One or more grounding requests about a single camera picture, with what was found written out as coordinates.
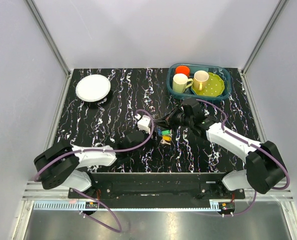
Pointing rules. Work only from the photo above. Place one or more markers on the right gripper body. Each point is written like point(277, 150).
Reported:
point(180, 119)

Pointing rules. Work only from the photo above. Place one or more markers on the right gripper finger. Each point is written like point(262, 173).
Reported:
point(164, 123)
point(169, 117)

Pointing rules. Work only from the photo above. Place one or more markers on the green key tag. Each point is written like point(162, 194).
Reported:
point(166, 132)

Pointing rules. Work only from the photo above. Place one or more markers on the blue key tag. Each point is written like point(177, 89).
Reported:
point(159, 132)

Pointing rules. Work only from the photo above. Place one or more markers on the yellow key tag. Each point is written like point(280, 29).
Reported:
point(166, 137)

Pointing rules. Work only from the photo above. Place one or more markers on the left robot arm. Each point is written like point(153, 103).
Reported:
point(59, 165)

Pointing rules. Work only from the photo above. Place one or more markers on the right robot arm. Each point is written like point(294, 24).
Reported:
point(264, 167)

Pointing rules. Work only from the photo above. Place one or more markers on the pale green mug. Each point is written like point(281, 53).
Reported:
point(181, 82)

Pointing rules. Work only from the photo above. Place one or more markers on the yellow mug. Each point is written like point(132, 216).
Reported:
point(200, 80)

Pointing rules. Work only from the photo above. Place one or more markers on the orange cup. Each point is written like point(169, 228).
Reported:
point(182, 69)

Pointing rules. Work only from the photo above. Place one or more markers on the green dotted plate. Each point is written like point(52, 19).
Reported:
point(214, 87)

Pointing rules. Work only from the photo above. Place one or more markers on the white paper plate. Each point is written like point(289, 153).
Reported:
point(93, 88)

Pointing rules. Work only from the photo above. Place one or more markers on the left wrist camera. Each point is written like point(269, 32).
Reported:
point(144, 123)

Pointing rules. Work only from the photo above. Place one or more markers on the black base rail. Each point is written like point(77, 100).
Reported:
point(160, 190)

